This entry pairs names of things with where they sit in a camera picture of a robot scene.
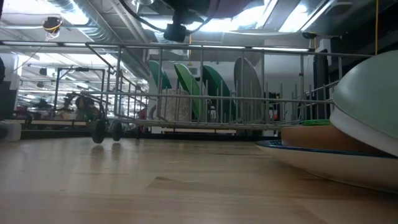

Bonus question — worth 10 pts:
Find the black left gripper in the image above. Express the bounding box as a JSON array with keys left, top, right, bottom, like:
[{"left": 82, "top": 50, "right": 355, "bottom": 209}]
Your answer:
[{"left": 164, "top": 0, "right": 216, "bottom": 25}]

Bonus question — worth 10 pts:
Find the light green plate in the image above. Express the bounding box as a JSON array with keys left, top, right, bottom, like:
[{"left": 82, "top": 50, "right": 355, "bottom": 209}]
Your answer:
[{"left": 173, "top": 63, "right": 203, "bottom": 121}]

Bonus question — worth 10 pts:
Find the teal plate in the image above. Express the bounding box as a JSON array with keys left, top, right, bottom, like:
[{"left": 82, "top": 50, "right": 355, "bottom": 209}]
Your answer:
[{"left": 148, "top": 60, "right": 172, "bottom": 91}]

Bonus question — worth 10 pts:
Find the dark green plate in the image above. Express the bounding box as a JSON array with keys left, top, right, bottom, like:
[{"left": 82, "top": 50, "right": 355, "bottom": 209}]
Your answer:
[{"left": 202, "top": 64, "right": 237, "bottom": 122}]

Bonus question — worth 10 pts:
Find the grey plate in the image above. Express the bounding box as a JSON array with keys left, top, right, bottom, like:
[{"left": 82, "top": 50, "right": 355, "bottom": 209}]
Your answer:
[{"left": 233, "top": 56, "right": 264, "bottom": 122}]

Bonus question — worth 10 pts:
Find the brown plate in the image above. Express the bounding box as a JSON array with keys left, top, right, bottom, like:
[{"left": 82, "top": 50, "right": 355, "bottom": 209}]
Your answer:
[{"left": 280, "top": 124, "right": 384, "bottom": 154}]

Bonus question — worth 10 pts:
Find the sage green plate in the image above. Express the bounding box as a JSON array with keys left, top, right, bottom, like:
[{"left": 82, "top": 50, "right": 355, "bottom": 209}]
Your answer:
[{"left": 331, "top": 49, "right": 398, "bottom": 139}]

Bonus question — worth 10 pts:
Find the white plate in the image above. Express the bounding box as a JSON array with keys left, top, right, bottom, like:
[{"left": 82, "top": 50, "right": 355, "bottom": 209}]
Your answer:
[{"left": 329, "top": 107, "right": 398, "bottom": 158}]

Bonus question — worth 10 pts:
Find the patterned glass cup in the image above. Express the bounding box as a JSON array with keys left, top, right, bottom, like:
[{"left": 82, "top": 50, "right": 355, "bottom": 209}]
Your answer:
[{"left": 160, "top": 88, "right": 192, "bottom": 123}]

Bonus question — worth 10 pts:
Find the beige wooden desk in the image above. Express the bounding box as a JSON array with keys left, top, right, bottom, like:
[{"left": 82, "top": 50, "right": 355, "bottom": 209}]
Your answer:
[{"left": 160, "top": 128, "right": 238, "bottom": 135}]

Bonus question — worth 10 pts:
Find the person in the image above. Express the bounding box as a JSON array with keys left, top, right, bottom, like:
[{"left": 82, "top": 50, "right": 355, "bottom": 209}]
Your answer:
[{"left": 63, "top": 93, "right": 102, "bottom": 123}]

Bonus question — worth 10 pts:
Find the black upright device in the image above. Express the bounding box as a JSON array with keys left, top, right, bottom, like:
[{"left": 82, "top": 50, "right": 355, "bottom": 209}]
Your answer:
[{"left": 313, "top": 49, "right": 330, "bottom": 121}]

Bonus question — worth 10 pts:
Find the wooden background table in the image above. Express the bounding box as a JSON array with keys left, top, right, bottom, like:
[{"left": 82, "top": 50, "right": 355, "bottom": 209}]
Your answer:
[{"left": 6, "top": 119, "right": 91, "bottom": 127}]

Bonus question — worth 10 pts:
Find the blue patterned plate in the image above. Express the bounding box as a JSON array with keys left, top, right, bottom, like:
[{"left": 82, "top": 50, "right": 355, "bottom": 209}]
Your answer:
[{"left": 255, "top": 139, "right": 398, "bottom": 194}]

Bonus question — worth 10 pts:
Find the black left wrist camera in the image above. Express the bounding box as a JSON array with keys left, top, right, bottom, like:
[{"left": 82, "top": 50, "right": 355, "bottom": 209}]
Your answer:
[{"left": 163, "top": 23, "right": 189, "bottom": 43}]

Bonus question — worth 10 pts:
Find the grey wire dish rack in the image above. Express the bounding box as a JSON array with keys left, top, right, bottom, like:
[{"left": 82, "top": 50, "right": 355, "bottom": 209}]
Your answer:
[{"left": 79, "top": 42, "right": 374, "bottom": 144}]

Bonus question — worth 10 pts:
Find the black aluminium table frame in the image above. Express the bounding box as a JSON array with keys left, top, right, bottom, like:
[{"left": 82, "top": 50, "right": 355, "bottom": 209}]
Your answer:
[{"left": 20, "top": 129, "right": 280, "bottom": 141}]

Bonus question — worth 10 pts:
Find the black metal frame stand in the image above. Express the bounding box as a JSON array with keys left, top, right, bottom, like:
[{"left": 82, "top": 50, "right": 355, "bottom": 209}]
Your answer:
[{"left": 54, "top": 67, "right": 106, "bottom": 113}]

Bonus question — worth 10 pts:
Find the long yellow cable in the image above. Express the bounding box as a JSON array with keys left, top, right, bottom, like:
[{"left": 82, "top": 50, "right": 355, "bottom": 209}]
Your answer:
[{"left": 374, "top": 0, "right": 380, "bottom": 55}]

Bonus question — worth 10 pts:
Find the black upright post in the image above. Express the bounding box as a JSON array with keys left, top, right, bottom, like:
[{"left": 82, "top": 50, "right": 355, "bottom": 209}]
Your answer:
[{"left": 0, "top": 81, "right": 17, "bottom": 121}]

